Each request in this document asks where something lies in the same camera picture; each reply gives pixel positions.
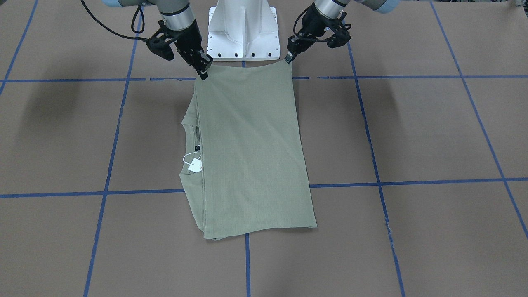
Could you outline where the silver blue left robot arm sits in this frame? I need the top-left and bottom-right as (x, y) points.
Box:
(284, 0), (400, 64)

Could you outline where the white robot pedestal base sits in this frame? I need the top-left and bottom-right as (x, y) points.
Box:
(206, 0), (281, 61)

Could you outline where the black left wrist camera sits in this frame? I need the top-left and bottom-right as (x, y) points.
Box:
(326, 19), (351, 49)

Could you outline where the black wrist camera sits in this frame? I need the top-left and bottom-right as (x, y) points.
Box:
(326, 19), (351, 49)
(146, 26), (180, 61)

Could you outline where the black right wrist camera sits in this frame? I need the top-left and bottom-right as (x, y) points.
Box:
(146, 26), (180, 61)

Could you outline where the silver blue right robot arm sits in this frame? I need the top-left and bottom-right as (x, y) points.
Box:
(103, 0), (213, 80)

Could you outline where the olive green long-sleeve shirt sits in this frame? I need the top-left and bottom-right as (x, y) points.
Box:
(179, 61), (317, 240)

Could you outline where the white paper hang tag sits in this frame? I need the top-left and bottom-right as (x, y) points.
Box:
(187, 158), (203, 173)

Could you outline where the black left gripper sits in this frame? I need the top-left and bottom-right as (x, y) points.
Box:
(285, 6), (337, 64)

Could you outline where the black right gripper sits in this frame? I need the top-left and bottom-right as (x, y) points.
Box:
(174, 23), (213, 80)

